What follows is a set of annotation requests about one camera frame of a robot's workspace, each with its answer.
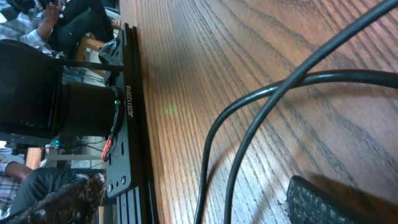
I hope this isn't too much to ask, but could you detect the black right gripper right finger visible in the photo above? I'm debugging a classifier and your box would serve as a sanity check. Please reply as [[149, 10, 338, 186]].
[[286, 175, 378, 224]]

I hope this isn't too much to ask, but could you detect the seated person in background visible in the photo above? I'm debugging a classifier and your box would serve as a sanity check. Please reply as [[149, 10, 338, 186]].
[[1, 0, 114, 58]]

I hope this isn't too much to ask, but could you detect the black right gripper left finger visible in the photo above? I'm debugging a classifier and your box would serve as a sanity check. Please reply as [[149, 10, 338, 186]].
[[1, 174, 106, 224]]

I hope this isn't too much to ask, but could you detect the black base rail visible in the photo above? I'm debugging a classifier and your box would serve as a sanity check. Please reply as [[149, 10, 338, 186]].
[[100, 24, 159, 223]]

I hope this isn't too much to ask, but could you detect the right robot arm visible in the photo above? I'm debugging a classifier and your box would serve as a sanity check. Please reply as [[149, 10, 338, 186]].
[[1, 36, 158, 223]]

